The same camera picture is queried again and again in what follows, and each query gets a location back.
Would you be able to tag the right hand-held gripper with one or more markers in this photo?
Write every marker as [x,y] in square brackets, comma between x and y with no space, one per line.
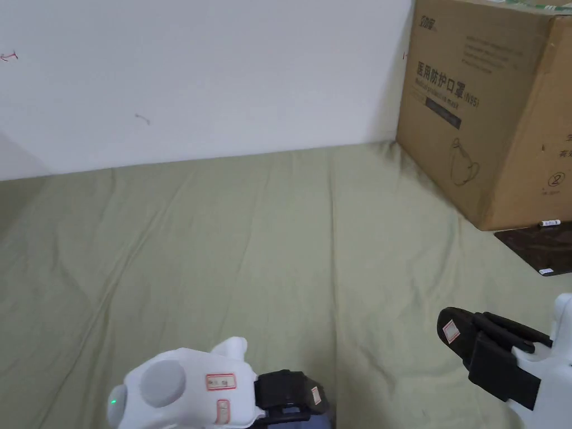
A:
[554,384]

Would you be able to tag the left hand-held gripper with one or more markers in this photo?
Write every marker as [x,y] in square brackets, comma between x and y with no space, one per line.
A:
[178,389]

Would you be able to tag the dark blue garment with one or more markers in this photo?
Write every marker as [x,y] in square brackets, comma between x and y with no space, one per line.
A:
[319,420]

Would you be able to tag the dark brown flat board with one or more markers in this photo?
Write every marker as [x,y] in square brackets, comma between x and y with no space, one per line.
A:
[536,250]

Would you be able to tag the small white stick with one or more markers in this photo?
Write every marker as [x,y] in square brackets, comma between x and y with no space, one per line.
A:
[550,222]

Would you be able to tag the bed with pale green sheet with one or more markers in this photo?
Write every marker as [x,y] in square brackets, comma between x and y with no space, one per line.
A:
[214,268]

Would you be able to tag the large brown cardboard carton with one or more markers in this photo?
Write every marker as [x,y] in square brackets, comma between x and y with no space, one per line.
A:
[482,134]

